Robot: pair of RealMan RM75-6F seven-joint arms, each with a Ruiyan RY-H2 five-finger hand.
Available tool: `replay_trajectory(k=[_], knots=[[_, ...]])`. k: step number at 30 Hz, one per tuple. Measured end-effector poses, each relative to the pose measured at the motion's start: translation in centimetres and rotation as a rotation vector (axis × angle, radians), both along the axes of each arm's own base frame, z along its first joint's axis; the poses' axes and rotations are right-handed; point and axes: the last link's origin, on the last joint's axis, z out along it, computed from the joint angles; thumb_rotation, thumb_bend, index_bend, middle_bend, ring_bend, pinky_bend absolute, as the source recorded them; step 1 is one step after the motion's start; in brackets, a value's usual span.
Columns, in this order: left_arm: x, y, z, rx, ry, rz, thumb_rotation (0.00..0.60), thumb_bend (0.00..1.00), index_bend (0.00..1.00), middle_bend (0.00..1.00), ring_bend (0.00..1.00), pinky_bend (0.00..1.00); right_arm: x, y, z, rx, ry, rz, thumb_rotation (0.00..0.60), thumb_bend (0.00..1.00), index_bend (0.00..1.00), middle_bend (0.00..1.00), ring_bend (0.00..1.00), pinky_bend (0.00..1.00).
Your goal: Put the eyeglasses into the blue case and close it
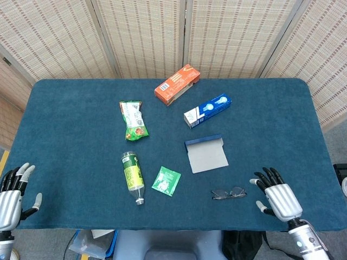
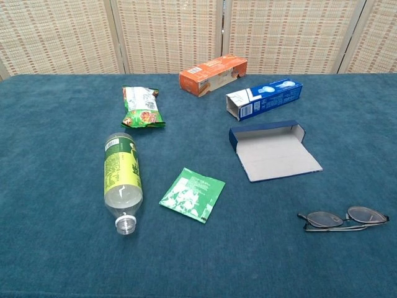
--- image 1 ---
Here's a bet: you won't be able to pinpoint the blue cardboard box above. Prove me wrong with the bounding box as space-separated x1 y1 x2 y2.
184 134 229 174

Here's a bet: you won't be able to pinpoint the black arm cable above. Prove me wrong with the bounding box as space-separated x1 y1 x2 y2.
309 221 335 257

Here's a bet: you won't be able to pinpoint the woven bamboo screen panel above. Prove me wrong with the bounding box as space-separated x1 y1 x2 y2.
184 0 303 79
91 0 188 80
0 45 33 150
260 0 347 131
0 0 119 82

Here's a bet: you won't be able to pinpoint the green square sachet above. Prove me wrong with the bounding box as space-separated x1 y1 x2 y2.
151 166 182 197

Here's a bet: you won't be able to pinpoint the blue light bulb box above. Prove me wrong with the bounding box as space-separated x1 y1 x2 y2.
183 93 233 129

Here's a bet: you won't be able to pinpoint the green snack bag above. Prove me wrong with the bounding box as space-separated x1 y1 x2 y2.
119 101 150 141

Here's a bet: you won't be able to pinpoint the clear plastic bag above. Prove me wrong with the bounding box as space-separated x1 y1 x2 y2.
68 230 116 259

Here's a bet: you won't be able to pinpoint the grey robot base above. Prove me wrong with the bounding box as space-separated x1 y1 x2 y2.
113 230 224 260

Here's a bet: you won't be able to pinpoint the plastic bottle yellow-green label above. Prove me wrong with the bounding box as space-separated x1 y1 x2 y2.
121 151 145 206

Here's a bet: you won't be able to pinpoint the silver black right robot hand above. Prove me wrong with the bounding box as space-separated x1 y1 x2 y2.
249 167 304 223

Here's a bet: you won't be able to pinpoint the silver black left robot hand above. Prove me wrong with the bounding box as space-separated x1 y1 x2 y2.
0 162 43 231

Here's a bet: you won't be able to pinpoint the black plastic tray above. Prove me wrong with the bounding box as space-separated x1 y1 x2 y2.
332 164 347 187

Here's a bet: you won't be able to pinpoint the blue felt table cover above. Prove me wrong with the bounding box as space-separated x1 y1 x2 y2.
0 78 342 232

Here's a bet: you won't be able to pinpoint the black eyeglasses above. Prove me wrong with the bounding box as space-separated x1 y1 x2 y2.
211 186 247 200

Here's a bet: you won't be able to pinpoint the white paper sheet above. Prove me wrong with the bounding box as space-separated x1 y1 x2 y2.
91 229 115 239

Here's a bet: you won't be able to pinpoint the blue plastic bin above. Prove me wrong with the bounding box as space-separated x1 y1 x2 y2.
104 229 119 258

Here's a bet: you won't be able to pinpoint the black bag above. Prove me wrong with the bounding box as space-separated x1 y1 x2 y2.
222 230 272 260

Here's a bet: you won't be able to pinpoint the black floor cable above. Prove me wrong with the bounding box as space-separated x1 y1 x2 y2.
63 231 78 260

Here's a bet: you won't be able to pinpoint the orange cardboard box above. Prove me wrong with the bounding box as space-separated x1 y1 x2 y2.
154 63 201 107

